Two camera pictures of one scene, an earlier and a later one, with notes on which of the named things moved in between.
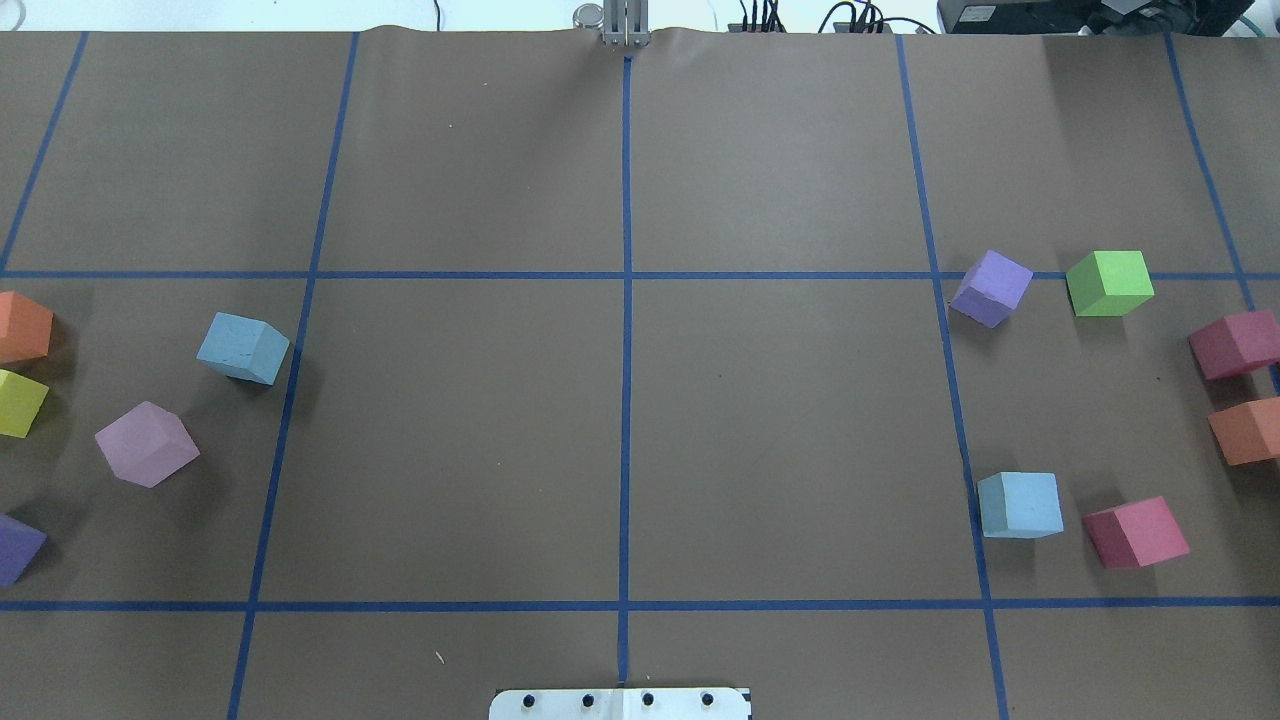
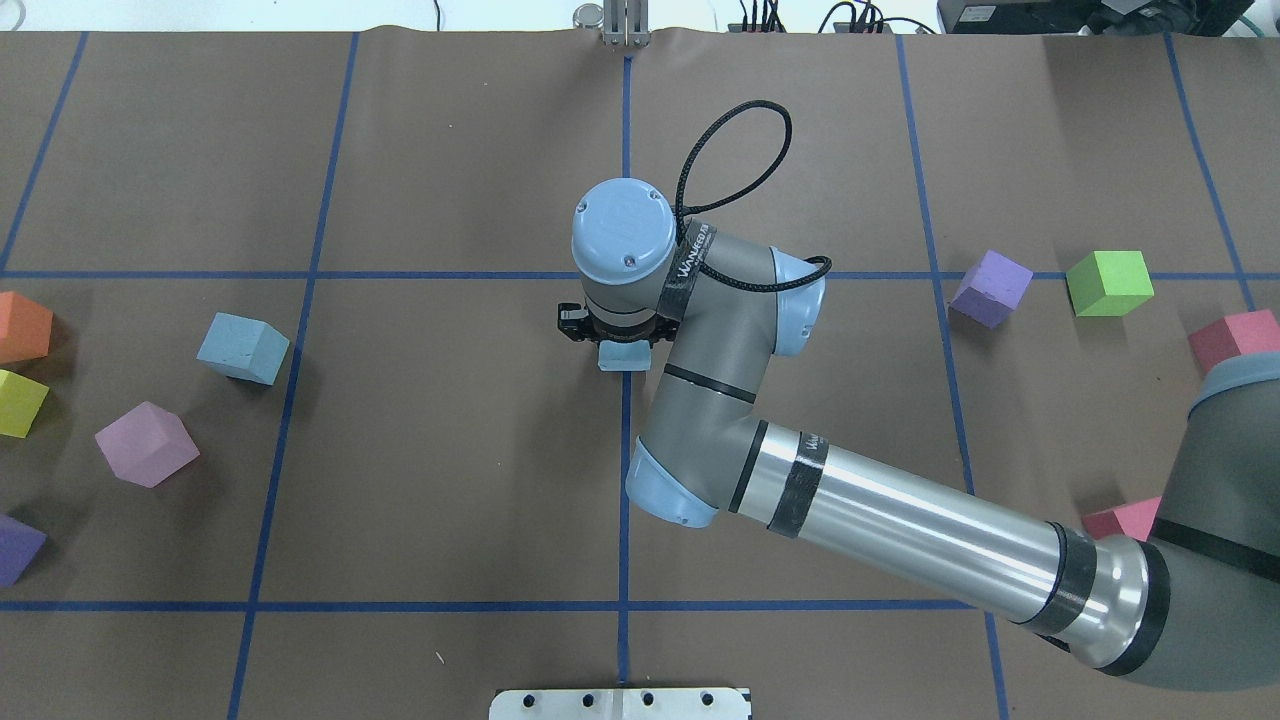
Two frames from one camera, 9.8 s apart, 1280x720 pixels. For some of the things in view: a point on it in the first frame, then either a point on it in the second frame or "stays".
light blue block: (1021, 505) -> (633, 356)
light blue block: (243, 348) stays
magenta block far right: (1236, 343) stays
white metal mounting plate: (621, 704) stays
